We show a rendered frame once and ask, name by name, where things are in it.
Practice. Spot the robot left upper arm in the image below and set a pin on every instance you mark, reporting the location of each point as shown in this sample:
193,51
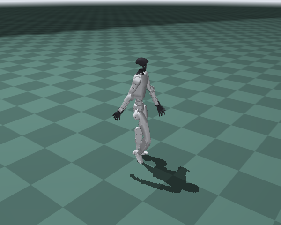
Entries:
149,87

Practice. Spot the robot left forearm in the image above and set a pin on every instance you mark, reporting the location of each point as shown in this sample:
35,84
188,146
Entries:
154,98

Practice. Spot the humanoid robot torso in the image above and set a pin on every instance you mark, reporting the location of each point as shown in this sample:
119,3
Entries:
140,92

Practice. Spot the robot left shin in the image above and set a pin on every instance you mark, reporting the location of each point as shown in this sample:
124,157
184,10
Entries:
138,139

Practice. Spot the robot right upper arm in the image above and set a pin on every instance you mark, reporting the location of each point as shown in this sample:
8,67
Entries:
136,82

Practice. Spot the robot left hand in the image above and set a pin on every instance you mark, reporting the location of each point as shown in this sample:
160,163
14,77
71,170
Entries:
160,109

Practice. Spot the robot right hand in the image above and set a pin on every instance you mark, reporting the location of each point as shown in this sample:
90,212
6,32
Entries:
117,115

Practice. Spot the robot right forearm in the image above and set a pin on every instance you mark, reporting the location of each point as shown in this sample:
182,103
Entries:
125,103

